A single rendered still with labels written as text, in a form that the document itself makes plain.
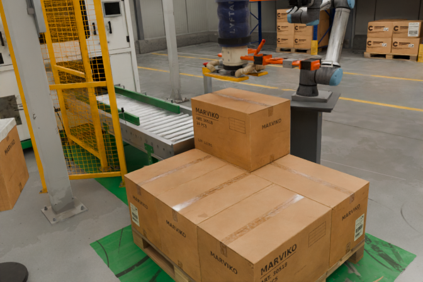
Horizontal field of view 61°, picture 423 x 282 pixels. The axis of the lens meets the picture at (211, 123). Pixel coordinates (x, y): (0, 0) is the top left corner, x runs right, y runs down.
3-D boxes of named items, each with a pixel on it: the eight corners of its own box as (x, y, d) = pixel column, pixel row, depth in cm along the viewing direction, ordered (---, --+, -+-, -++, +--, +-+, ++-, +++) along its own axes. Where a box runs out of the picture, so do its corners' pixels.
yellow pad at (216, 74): (204, 75, 253) (203, 68, 251) (214, 73, 259) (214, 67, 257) (238, 82, 228) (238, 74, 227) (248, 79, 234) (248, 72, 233)
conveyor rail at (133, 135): (68, 111, 447) (65, 97, 441) (72, 111, 450) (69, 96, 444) (173, 167, 278) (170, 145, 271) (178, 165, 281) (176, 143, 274)
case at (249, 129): (194, 148, 277) (190, 97, 263) (232, 133, 300) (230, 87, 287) (251, 172, 233) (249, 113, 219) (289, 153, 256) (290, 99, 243)
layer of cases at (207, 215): (131, 225, 253) (123, 174, 240) (233, 177, 313) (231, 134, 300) (255, 334, 166) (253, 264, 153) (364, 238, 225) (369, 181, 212)
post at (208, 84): (208, 160, 383) (201, 67, 350) (213, 157, 387) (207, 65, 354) (212, 161, 378) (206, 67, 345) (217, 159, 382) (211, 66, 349)
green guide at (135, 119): (68, 99, 444) (67, 92, 441) (77, 97, 450) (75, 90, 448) (130, 128, 327) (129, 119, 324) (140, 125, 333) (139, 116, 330)
